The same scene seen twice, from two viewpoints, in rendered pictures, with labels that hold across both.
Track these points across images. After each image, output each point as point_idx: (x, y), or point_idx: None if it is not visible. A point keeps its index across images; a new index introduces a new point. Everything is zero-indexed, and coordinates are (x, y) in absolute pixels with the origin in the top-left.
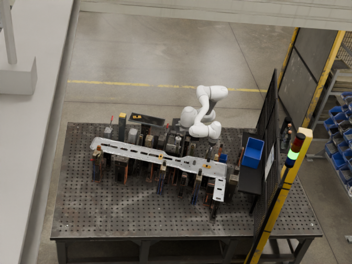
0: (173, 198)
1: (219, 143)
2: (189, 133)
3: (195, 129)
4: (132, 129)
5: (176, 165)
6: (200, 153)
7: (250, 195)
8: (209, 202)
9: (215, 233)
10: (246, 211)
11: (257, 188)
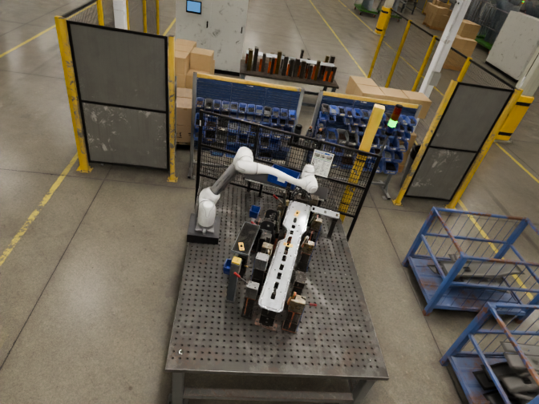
0: (309, 260)
1: (224, 209)
2: (218, 225)
3: (316, 183)
4: (257, 256)
5: (298, 234)
6: (240, 227)
7: None
8: None
9: (344, 238)
10: None
11: (322, 188)
